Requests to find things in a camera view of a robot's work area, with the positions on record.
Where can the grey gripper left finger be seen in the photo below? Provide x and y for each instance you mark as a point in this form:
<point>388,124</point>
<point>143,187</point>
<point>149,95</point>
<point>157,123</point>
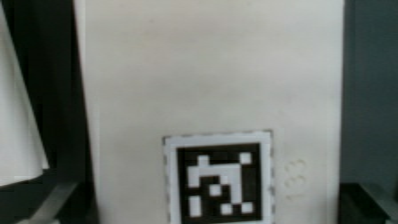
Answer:
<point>47,204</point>

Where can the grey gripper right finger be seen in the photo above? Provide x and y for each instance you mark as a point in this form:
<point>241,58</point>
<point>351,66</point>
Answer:
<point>367,205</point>

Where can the white cabinet body box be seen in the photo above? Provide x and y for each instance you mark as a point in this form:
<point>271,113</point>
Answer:
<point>24,162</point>

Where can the white cabinet block with tags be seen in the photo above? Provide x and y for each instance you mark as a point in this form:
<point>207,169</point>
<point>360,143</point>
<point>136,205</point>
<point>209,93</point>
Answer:
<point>213,68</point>

